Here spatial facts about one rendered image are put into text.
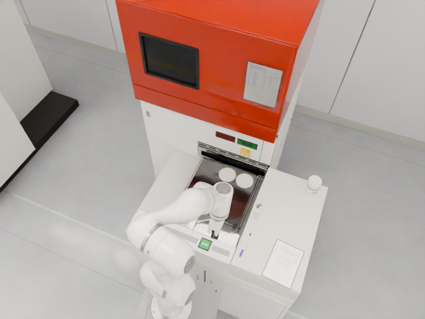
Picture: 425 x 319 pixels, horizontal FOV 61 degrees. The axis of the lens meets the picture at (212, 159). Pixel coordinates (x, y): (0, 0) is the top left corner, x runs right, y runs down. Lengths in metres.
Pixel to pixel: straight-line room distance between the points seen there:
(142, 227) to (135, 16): 0.97
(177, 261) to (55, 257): 2.06
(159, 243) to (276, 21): 0.99
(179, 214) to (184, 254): 0.12
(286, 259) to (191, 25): 1.16
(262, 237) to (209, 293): 0.38
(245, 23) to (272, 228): 1.00
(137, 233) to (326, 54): 2.58
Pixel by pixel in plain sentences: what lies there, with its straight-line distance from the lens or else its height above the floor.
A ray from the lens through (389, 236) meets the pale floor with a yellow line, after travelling 3.26.
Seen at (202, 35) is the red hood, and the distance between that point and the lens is 1.58.
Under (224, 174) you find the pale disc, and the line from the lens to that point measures 2.11.
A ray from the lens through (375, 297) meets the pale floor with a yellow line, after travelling 3.01.
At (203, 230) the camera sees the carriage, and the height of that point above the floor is 0.88.
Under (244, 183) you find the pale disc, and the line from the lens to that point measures 2.08.
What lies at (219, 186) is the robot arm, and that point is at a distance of 1.44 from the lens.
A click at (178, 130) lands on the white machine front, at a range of 2.16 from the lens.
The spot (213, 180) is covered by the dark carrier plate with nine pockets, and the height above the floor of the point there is 0.90.
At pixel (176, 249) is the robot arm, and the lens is 1.06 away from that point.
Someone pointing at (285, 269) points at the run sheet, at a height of 0.97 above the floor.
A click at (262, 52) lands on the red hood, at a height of 1.74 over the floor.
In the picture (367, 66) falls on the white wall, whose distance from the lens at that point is 3.34.
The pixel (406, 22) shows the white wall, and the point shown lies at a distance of 3.13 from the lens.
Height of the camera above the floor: 2.64
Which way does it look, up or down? 54 degrees down
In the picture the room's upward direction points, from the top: 2 degrees clockwise
